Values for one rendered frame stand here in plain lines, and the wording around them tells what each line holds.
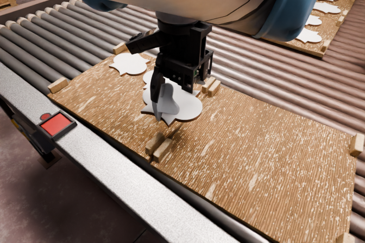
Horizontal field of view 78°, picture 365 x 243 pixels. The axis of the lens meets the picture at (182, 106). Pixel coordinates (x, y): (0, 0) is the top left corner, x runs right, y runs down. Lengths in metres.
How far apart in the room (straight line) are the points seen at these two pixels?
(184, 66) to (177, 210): 0.30
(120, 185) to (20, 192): 1.34
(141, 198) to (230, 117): 0.31
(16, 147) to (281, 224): 1.89
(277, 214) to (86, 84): 0.64
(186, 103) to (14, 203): 1.50
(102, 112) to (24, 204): 1.20
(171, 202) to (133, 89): 0.37
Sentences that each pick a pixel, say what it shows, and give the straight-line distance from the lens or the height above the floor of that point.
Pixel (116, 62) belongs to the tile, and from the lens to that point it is 0.85.
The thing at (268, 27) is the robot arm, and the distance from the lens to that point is 0.18.
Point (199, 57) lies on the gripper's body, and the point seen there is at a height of 1.21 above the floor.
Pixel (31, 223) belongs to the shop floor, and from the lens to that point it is 1.71.
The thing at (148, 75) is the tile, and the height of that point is 0.95.
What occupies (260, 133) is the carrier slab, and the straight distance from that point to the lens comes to 0.63.
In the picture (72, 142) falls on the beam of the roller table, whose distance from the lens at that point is 0.67.
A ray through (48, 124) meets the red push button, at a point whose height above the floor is 0.93.
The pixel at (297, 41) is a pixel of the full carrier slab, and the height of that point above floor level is 0.94.
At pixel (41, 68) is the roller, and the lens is 0.99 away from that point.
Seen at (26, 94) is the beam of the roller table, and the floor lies 0.92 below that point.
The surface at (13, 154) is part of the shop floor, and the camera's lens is 2.07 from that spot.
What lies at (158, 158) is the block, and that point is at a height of 0.96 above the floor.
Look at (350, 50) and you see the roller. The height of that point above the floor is 0.92.
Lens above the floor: 1.41
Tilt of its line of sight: 45 degrees down
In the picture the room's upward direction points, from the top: straight up
